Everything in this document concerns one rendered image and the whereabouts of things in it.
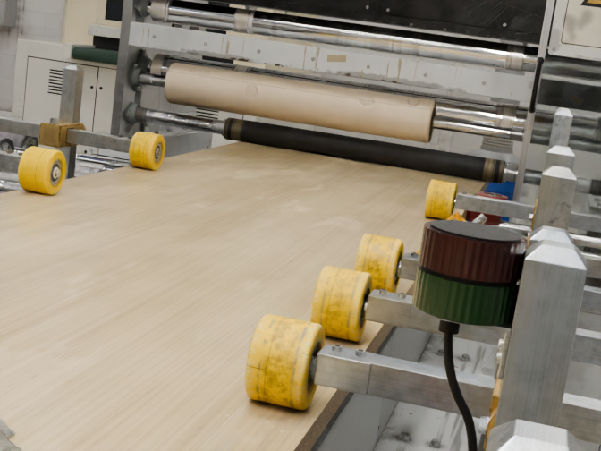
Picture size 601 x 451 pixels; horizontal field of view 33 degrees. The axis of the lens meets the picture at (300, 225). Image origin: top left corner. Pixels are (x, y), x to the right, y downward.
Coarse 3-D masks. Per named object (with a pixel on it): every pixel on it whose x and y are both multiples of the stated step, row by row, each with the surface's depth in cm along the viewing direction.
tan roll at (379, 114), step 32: (192, 96) 305; (224, 96) 302; (256, 96) 300; (288, 96) 297; (320, 96) 296; (352, 96) 294; (384, 96) 294; (352, 128) 296; (384, 128) 293; (416, 128) 290; (448, 128) 292; (480, 128) 289; (512, 128) 288
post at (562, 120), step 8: (560, 112) 201; (568, 112) 201; (560, 120) 201; (568, 120) 201; (552, 128) 202; (560, 128) 201; (568, 128) 201; (552, 136) 202; (560, 136) 202; (568, 136) 201; (552, 144) 202; (560, 144) 202
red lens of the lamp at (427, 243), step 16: (432, 240) 59; (448, 240) 58; (464, 240) 57; (432, 256) 59; (448, 256) 58; (464, 256) 57; (480, 256) 57; (496, 256) 57; (512, 256) 58; (448, 272) 58; (464, 272) 58; (480, 272) 57; (496, 272) 58; (512, 272) 58
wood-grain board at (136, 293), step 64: (64, 192) 187; (128, 192) 196; (192, 192) 206; (256, 192) 217; (320, 192) 230; (384, 192) 243; (0, 256) 135; (64, 256) 140; (128, 256) 145; (192, 256) 150; (256, 256) 156; (320, 256) 163; (0, 320) 109; (64, 320) 112; (128, 320) 115; (192, 320) 118; (256, 320) 122; (0, 384) 91; (64, 384) 93; (128, 384) 95; (192, 384) 97; (64, 448) 80; (128, 448) 81; (192, 448) 83; (256, 448) 84
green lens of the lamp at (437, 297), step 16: (416, 288) 60; (432, 288) 59; (448, 288) 58; (464, 288) 58; (480, 288) 58; (496, 288) 58; (512, 288) 59; (416, 304) 60; (432, 304) 59; (448, 304) 58; (464, 304) 58; (480, 304) 58; (496, 304) 58; (512, 304) 59; (464, 320) 58; (480, 320) 58; (496, 320) 58
